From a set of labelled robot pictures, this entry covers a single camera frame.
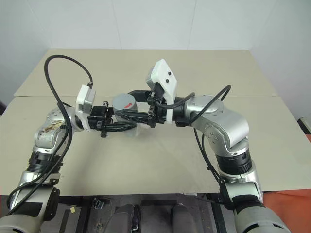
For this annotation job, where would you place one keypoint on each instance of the clear plastic jar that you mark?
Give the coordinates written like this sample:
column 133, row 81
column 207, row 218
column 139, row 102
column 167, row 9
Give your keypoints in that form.
column 130, row 133

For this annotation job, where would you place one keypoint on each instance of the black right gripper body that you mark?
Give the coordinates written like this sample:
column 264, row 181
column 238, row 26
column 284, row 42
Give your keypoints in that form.
column 159, row 114

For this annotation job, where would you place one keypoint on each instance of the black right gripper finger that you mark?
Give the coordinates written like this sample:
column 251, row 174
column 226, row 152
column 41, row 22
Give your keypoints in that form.
column 136, row 115
column 143, row 94

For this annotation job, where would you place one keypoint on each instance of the small yellow sticker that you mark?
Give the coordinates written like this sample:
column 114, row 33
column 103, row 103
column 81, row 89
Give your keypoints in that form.
column 72, row 209

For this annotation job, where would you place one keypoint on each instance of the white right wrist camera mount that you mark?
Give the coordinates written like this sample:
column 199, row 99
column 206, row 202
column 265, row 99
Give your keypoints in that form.
column 165, row 75

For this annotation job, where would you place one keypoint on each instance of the grey jar lid red arrow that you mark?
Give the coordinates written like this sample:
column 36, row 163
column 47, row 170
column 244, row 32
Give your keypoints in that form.
column 124, row 102

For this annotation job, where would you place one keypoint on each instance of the small blue white clip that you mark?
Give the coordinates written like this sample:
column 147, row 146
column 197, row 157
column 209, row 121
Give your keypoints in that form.
column 99, row 203

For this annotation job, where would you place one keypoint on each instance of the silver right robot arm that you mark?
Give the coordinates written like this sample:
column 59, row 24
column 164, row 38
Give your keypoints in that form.
column 228, row 126

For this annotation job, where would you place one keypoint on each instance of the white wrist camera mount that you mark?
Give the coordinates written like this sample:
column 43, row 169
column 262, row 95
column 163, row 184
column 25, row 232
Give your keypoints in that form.
column 83, row 102
column 165, row 75

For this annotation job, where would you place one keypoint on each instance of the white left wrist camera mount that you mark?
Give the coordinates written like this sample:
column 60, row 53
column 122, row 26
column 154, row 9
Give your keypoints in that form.
column 83, row 102

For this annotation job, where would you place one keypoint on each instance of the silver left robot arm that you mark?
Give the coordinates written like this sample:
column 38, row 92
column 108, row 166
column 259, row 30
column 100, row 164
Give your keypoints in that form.
column 46, row 136

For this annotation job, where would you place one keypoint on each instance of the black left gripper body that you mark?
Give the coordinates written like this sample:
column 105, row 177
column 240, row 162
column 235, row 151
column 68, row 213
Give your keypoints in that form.
column 98, row 116

